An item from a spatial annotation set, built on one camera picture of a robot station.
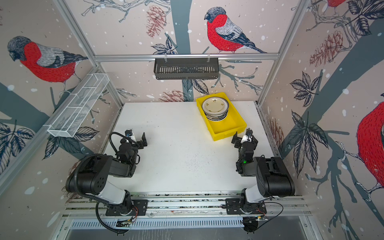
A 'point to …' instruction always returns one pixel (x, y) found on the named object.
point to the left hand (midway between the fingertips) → (135, 133)
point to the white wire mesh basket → (69, 121)
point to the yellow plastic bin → (233, 124)
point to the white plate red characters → (217, 117)
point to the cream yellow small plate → (215, 105)
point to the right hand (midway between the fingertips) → (244, 135)
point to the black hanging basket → (186, 68)
